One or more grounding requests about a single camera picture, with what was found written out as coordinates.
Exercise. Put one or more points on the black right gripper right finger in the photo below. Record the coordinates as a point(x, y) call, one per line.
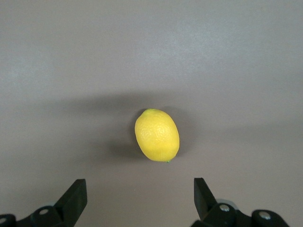
point(206, 205)

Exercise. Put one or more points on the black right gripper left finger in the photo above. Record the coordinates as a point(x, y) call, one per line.
point(68, 205)

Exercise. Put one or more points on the yellow lemon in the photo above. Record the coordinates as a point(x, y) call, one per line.
point(156, 137)

